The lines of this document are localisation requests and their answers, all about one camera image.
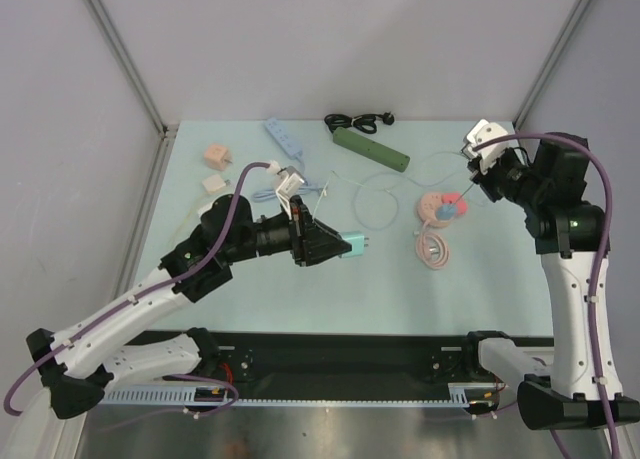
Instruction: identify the white Honor charger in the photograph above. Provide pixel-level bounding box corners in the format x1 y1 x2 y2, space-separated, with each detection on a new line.
201 174 231 195

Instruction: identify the yellow thin charging cable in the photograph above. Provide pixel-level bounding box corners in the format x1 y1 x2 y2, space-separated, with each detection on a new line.
169 193 209 250

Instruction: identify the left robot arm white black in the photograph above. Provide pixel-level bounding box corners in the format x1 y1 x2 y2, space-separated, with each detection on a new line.
27 194 352 420

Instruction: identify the red pink cube charger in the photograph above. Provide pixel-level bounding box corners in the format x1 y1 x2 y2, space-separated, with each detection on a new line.
441 192 468 217

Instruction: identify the grey cable duct rail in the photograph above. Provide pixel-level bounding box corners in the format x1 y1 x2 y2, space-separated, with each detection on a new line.
101 375 500 408

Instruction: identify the aluminium frame post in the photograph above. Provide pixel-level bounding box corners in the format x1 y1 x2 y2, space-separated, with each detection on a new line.
82 0 169 138
511 0 595 131

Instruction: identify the pink round socket hub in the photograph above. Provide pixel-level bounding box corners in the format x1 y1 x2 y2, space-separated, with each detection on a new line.
416 192 456 228

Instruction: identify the green power strip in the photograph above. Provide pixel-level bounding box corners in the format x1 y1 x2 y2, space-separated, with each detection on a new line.
332 127 410 172

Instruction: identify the white thin USB cable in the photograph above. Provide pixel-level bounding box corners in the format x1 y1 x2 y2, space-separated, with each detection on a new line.
352 151 489 232

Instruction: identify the light blue cube charger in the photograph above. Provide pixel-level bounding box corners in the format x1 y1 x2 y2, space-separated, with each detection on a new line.
435 203 458 222

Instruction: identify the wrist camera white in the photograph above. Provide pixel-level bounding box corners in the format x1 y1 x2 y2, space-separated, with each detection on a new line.
267 161 306 218
461 119 508 175

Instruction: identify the pink deer cube socket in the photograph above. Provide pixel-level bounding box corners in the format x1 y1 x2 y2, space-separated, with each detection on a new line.
203 144 233 171

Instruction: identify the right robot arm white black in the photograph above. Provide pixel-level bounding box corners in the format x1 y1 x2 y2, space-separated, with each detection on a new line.
461 120 639 430

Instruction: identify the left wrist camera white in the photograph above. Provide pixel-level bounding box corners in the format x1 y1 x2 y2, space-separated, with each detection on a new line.
267 161 306 218

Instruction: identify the left aluminium frame post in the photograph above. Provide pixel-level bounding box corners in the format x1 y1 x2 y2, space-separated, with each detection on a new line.
82 0 169 138

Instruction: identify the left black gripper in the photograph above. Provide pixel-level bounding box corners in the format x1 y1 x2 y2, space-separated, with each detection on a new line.
222 195 350 266

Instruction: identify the right aluminium frame post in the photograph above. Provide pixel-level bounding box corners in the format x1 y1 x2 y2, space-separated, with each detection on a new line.
511 0 595 131

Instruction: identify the pale green charging cable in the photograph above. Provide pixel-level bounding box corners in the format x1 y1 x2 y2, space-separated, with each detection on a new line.
309 171 361 215

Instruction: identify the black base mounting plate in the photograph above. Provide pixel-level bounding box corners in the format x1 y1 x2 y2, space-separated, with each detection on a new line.
209 332 519 395

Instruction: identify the black power cable with plug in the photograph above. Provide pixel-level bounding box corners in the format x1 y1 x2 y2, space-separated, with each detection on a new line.
323 109 396 134

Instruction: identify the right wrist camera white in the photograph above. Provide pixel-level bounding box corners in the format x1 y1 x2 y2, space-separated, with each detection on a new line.
461 119 508 175

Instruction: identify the pink coiled USB cable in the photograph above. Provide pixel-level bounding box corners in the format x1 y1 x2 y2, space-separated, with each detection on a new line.
413 223 451 271

